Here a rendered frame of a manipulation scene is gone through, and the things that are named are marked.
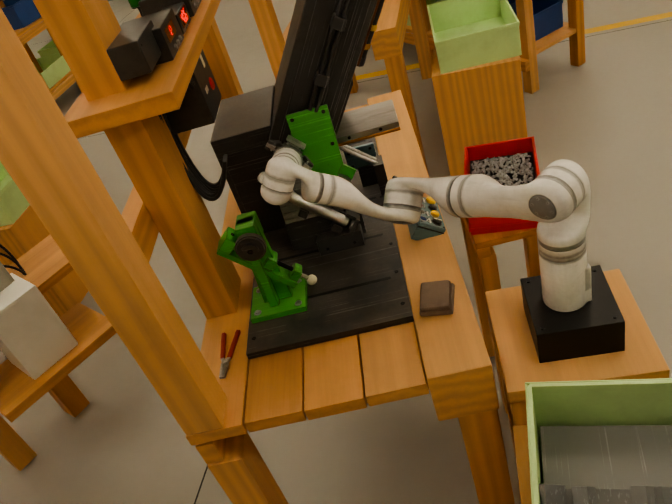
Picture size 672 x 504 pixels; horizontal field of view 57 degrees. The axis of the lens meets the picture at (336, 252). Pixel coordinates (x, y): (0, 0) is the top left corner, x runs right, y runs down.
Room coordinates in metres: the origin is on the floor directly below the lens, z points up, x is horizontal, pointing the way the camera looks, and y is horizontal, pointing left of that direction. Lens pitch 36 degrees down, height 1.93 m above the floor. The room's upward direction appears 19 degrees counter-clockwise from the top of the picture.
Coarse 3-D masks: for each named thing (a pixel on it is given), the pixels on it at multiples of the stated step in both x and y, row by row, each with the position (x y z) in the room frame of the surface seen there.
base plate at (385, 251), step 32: (384, 224) 1.49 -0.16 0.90; (288, 256) 1.49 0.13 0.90; (320, 256) 1.44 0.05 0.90; (352, 256) 1.39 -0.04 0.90; (384, 256) 1.34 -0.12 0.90; (320, 288) 1.30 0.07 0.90; (352, 288) 1.26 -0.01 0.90; (384, 288) 1.22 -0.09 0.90; (288, 320) 1.22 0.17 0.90; (320, 320) 1.18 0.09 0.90; (352, 320) 1.14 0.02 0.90; (384, 320) 1.11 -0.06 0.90; (256, 352) 1.15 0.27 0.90
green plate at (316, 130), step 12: (312, 108) 1.57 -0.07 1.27; (324, 108) 1.56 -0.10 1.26; (288, 120) 1.58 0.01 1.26; (300, 120) 1.57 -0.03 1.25; (312, 120) 1.56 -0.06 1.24; (324, 120) 1.56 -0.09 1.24; (300, 132) 1.56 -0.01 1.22; (312, 132) 1.56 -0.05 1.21; (324, 132) 1.55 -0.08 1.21; (312, 144) 1.55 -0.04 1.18; (324, 144) 1.54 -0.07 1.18; (336, 144) 1.54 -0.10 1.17; (312, 156) 1.54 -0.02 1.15; (324, 156) 1.54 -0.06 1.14; (336, 156) 1.53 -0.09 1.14; (312, 168) 1.54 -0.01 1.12; (324, 168) 1.53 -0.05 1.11; (336, 168) 1.52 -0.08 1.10
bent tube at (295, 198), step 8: (288, 136) 1.55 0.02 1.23; (296, 144) 1.52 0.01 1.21; (304, 144) 1.54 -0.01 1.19; (296, 200) 1.50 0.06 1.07; (304, 200) 1.49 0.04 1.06; (304, 208) 1.49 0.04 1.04; (312, 208) 1.48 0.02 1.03; (320, 208) 1.48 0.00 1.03; (328, 208) 1.48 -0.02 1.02; (328, 216) 1.47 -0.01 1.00; (336, 216) 1.46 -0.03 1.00; (344, 216) 1.46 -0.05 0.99; (344, 224) 1.45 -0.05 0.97
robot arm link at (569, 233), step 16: (560, 160) 0.96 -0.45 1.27; (560, 176) 0.92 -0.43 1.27; (576, 176) 0.91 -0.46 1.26; (576, 192) 0.89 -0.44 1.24; (576, 208) 0.93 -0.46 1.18; (544, 224) 0.95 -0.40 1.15; (560, 224) 0.93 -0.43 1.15; (576, 224) 0.91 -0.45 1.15; (544, 240) 0.92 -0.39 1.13; (560, 240) 0.90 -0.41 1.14; (576, 240) 0.90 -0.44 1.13
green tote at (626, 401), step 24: (528, 384) 0.75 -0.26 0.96; (552, 384) 0.73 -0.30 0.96; (576, 384) 0.71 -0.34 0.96; (600, 384) 0.70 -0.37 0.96; (624, 384) 0.68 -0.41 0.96; (648, 384) 0.67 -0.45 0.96; (528, 408) 0.70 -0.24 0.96; (552, 408) 0.73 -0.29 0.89; (576, 408) 0.71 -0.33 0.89; (600, 408) 0.70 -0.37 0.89; (624, 408) 0.68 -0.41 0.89; (648, 408) 0.66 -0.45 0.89; (528, 432) 0.65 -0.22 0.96
